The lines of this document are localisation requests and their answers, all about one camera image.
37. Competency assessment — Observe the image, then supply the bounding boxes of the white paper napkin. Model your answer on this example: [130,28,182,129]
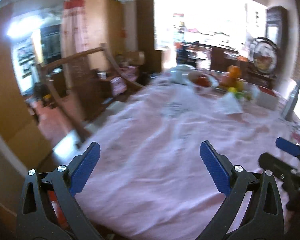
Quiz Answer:
[217,92,243,115]

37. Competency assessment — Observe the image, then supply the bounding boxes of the yellow artificial flower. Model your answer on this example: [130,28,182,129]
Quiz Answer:
[228,87,252,101]

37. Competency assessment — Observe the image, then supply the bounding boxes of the fruit plate with oranges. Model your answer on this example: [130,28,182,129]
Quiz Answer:
[219,65,245,92]

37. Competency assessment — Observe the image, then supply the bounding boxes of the round decorative table screen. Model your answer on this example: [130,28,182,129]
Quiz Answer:
[251,37,280,75]

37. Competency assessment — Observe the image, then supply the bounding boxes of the pink floral tablecloth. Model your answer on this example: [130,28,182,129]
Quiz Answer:
[76,74,300,239]

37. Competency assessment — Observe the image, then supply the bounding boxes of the white bowl of strawberries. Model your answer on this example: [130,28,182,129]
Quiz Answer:
[187,71,219,91]

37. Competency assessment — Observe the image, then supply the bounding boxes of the dark wooden chair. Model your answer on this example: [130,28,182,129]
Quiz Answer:
[36,43,144,143]

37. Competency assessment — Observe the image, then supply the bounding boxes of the pink floral curtain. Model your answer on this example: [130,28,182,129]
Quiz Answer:
[61,0,89,57]

